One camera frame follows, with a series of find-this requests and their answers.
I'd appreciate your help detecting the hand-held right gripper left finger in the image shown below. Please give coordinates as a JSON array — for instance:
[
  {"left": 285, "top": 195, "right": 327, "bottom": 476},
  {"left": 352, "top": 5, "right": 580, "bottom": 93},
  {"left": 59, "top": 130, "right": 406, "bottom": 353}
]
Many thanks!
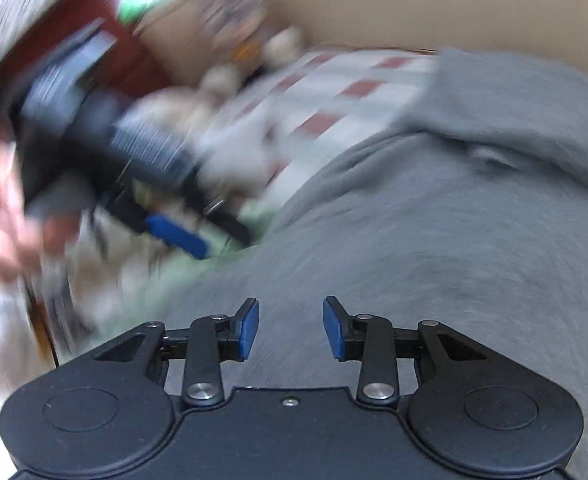
[{"left": 93, "top": 296, "right": 261, "bottom": 407}]

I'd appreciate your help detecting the cream cloth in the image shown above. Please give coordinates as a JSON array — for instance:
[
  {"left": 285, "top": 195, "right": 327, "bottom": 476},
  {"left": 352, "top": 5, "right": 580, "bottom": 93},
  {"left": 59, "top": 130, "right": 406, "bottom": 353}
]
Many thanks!
[{"left": 69, "top": 80, "right": 285, "bottom": 341}]

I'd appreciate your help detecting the grey fuzzy sweater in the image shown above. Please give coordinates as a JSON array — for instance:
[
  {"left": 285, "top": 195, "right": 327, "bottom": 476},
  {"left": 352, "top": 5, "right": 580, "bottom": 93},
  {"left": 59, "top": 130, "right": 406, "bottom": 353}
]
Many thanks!
[{"left": 164, "top": 49, "right": 588, "bottom": 480}]

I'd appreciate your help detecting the person's left hand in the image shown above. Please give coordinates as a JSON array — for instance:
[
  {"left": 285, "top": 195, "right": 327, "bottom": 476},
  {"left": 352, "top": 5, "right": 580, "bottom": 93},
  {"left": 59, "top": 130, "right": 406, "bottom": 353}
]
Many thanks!
[{"left": 0, "top": 135, "right": 83, "bottom": 287}]

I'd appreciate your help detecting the beige bedside cabinet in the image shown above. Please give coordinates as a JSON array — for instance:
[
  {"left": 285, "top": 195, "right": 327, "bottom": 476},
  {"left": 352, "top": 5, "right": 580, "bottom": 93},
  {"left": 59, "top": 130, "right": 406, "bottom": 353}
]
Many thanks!
[{"left": 136, "top": 0, "right": 216, "bottom": 88}]

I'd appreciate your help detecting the red-brown wooden furniture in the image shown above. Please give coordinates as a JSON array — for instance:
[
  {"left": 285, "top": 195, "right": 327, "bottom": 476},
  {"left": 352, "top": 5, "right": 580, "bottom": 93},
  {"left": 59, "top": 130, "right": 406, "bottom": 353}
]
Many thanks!
[{"left": 0, "top": 0, "right": 176, "bottom": 131}]

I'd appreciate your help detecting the beige padded headboard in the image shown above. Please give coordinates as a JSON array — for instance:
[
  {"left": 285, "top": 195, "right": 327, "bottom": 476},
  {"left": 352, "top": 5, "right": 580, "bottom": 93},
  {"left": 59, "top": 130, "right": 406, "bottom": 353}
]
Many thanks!
[{"left": 266, "top": 0, "right": 588, "bottom": 92}]

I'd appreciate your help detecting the white black-dotted cloth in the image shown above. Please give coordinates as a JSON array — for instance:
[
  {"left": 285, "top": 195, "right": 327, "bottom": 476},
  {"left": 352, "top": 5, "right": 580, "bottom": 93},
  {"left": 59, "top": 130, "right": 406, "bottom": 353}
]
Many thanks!
[{"left": 0, "top": 0, "right": 96, "bottom": 98}]

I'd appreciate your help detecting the grey plush bunny toy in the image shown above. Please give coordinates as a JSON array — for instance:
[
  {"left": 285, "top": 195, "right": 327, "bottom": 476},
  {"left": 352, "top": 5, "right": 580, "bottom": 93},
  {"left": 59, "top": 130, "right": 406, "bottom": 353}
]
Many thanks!
[{"left": 194, "top": 0, "right": 306, "bottom": 92}]

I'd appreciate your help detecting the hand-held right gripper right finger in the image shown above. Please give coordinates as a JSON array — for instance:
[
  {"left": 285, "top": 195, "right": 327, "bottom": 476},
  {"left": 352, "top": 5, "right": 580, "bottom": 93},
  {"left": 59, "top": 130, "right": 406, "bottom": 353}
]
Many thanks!
[{"left": 322, "top": 295, "right": 491, "bottom": 407}]

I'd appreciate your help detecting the checked bed blanket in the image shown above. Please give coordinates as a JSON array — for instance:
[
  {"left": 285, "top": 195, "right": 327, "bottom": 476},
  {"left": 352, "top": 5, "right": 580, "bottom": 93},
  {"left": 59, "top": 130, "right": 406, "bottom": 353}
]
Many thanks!
[{"left": 199, "top": 49, "right": 441, "bottom": 197}]

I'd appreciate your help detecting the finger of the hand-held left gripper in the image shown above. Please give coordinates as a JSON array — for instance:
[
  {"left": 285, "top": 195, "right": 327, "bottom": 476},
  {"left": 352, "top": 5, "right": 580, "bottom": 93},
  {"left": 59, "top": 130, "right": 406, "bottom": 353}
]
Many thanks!
[
  {"left": 194, "top": 192, "right": 256, "bottom": 250},
  {"left": 143, "top": 211, "right": 211, "bottom": 262}
]

